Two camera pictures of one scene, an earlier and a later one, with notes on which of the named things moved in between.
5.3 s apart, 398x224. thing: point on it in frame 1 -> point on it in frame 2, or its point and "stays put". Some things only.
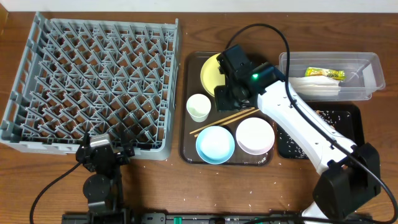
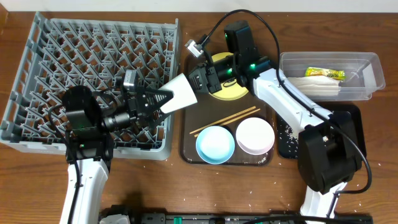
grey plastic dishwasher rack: (96, 76) stays put
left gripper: (104, 156) -> (135, 106)
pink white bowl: (255, 135) stays put
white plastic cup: (198, 106) -> (183, 95)
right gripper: (221, 102) -> (207, 79)
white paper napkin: (318, 86) stays put
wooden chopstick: (222, 120) stays put
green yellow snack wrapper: (339, 74) stays put
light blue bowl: (215, 145) stays put
